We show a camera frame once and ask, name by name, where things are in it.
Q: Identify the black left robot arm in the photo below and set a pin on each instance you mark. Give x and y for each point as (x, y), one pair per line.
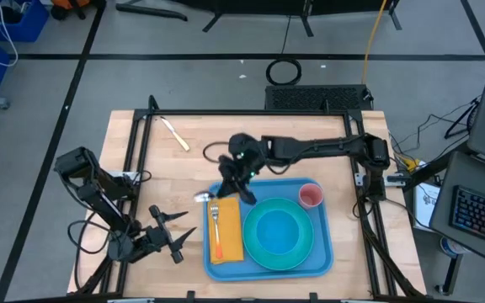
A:
(95, 198)

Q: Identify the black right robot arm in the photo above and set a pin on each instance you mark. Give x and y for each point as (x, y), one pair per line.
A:
(318, 147)

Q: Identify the black floor bar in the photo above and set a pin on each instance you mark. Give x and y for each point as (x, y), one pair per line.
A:
(150, 10)

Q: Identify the blue plastic tray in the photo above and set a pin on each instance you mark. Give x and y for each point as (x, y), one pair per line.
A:
(268, 273)

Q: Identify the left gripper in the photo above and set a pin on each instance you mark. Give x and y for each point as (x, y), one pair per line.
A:
(158, 240)

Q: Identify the black aluminium table frame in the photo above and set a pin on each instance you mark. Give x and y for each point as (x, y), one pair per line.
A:
(242, 112)

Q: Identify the white paper sheet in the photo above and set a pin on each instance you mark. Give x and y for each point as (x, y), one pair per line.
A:
(427, 206)

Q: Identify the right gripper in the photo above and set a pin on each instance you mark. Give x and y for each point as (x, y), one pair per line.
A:
(238, 174)

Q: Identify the backlit black keyboard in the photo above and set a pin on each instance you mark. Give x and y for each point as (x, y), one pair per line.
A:
(482, 216)

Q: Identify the orange and black bag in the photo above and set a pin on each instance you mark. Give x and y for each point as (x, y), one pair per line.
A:
(70, 4)

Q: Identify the blue ribbed bowl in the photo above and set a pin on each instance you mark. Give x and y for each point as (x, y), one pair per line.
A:
(278, 231)

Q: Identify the yellow cloth napkin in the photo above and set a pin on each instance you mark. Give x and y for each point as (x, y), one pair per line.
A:
(232, 235)

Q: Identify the teal plate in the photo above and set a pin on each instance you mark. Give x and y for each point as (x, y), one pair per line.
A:
(251, 244)

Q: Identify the pink plastic cup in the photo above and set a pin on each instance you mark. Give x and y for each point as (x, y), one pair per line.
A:
(310, 195)

